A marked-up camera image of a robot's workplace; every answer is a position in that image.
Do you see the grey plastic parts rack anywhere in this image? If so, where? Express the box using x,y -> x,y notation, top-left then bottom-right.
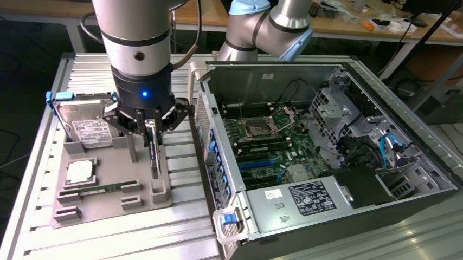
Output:
49,109 -> 174,230

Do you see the silver hard disk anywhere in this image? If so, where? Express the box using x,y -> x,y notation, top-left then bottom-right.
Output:
54,95 -> 123,149

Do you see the open black PC case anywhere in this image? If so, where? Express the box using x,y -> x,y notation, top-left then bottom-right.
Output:
186,55 -> 463,260

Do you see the silver CPU chip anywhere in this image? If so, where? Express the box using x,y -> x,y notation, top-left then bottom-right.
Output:
66,161 -> 98,183

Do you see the metal socket cover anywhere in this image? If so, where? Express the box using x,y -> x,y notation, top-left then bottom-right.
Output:
267,106 -> 306,133

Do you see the black monitor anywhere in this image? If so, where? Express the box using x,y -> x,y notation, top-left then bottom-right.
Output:
401,0 -> 463,14

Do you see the black RAM stick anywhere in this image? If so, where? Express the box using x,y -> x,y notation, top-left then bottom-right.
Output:
235,142 -> 291,154

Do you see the orange and white box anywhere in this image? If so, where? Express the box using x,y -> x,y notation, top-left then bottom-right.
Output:
359,18 -> 414,34

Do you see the blue plastic disk carrier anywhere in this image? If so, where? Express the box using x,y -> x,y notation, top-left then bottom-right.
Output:
46,88 -> 123,138

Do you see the silver chipset heatsink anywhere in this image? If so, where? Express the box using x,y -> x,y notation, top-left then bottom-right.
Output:
287,165 -> 313,183

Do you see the grey floor box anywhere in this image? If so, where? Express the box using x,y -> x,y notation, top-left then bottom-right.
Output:
416,86 -> 463,126

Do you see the CPU socket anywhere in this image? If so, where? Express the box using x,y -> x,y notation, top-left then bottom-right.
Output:
243,119 -> 281,141

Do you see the green Dell motherboard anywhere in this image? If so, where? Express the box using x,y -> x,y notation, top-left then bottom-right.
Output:
221,104 -> 350,190

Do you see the wooden desk white frame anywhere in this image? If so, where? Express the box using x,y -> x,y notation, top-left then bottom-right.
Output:
0,0 -> 233,54
310,0 -> 463,79

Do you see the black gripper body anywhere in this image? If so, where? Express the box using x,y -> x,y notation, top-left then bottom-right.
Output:
110,64 -> 178,134

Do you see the blue expansion slot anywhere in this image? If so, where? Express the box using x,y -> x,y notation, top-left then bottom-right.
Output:
237,159 -> 275,170

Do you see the blue SATA wire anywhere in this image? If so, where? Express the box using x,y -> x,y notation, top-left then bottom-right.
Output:
378,132 -> 400,171

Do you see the green RAM stick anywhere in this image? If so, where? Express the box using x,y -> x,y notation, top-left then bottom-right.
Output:
63,183 -> 126,193

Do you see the Nvidia graphics card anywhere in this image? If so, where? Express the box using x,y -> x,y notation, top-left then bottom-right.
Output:
145,120 -> 165,180

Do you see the black plastic cable shroud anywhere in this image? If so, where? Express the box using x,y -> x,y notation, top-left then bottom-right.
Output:
321,167 -> 398,210

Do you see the grey metal disk bay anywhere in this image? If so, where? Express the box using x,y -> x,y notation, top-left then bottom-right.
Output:
310,86 -> 369,163

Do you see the grey power supply unit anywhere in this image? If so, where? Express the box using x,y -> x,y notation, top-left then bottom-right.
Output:
246,173 -> 358,234

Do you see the silver case corner handle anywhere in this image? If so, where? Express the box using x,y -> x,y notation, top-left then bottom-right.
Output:
213,207 -> 247,244
190,61 -> 213,82

